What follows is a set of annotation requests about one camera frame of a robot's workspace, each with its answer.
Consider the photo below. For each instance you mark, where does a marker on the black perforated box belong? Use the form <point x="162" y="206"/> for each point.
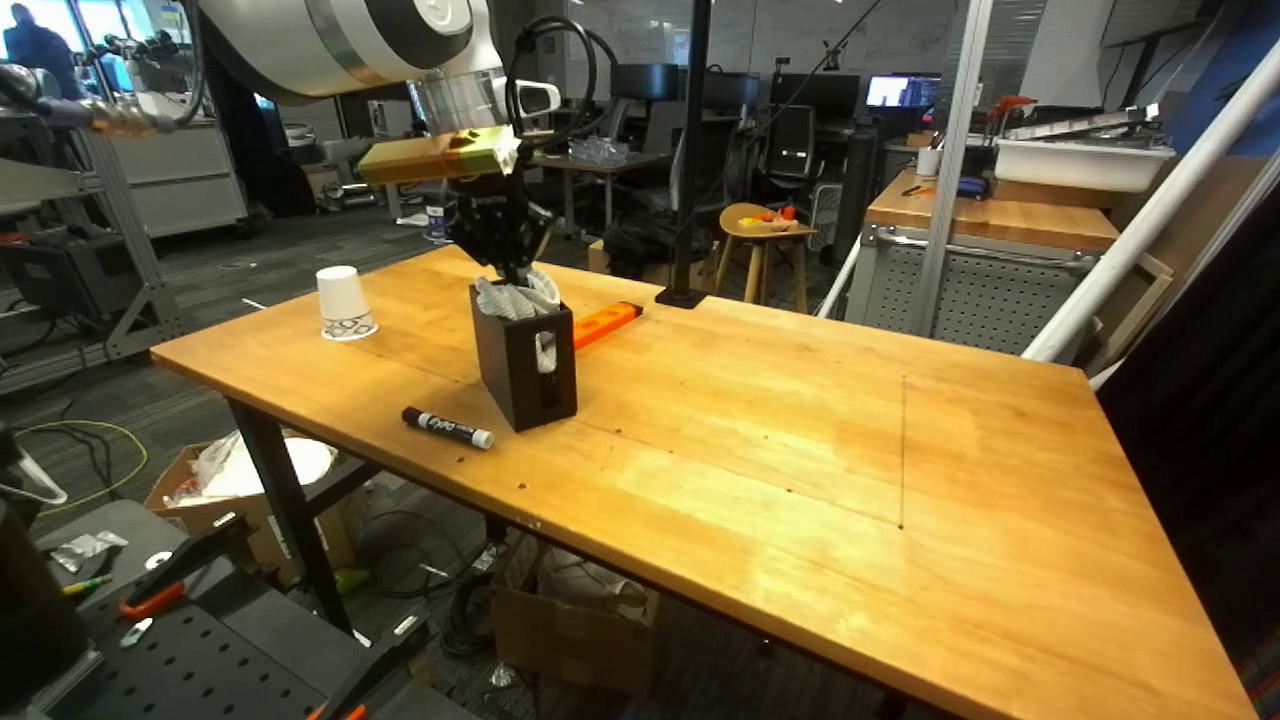
<point x="524" y="372"/>

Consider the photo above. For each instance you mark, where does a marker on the round wooden stool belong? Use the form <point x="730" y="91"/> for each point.
<point x="763" y="220"/>

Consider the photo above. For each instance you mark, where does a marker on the yellow flat block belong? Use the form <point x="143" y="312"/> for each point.
<point x="753" y="217"/>

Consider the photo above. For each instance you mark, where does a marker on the white paper cup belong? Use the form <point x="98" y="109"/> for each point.
<point x="341" y="302"/>

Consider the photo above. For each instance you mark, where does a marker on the small white bottle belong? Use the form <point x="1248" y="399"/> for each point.
<point x="931" y="163"/>

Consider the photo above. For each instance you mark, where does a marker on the white vertical metal pole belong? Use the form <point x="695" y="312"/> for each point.
<point x="955" y="145"/>

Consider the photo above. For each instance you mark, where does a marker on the cardboard box with plastic bag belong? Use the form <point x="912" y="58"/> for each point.
<point x="214" y="482"/>

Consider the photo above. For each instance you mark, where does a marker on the slanted metal frame bar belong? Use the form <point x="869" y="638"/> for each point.
<point x="1159" y="202"/>

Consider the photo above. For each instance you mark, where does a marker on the short white bar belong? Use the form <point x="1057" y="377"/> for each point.
<point x="842" y="282"/>

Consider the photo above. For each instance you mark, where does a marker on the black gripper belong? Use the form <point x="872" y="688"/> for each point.
<point x="502" y="220"/>

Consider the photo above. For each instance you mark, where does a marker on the computer monitor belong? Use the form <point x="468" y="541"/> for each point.
<point x="901" y="94"/>

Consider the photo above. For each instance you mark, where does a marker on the black table leg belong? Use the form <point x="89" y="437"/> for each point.
<point x="284" y="507"/>

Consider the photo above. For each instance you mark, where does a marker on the wooden workbench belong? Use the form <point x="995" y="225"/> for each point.
<point x="1002" y="217"/>

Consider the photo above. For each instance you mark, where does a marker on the small red object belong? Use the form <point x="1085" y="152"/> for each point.
<point x="784" y="214"/>

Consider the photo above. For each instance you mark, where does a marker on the black vertical stand pole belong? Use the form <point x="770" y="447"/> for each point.
<point x="695" y="132"/>

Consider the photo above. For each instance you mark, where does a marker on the white drawer cabinet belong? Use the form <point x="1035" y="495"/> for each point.
<point x="183" y="182"/>

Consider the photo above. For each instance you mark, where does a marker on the person in dark clothes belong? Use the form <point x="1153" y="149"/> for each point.
<point x="47" y="44"/>

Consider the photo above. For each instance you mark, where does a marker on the black marker pen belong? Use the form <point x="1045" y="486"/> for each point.
<point x="446" y="428"/>

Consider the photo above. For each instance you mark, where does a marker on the small background table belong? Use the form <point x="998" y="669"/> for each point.
<point x="621" y="163"/>

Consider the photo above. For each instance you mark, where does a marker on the grey metal shelf rack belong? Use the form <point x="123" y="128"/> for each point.
<point x="128" y="233"/>

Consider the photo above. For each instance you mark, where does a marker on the brown cardboard box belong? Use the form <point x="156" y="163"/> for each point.
<point x="574" y="625"/>

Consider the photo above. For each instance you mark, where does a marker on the black perforated plate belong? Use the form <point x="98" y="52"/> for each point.
<point x="203" y="665"/>

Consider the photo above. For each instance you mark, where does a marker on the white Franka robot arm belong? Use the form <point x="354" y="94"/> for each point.
<point x="334" y="34"/>

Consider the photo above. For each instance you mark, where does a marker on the orange and black block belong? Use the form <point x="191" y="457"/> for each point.
<point x="604" y="325"/>

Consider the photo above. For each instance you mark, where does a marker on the white plastic tray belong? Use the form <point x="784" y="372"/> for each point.
<point x="1080" y="166"/>

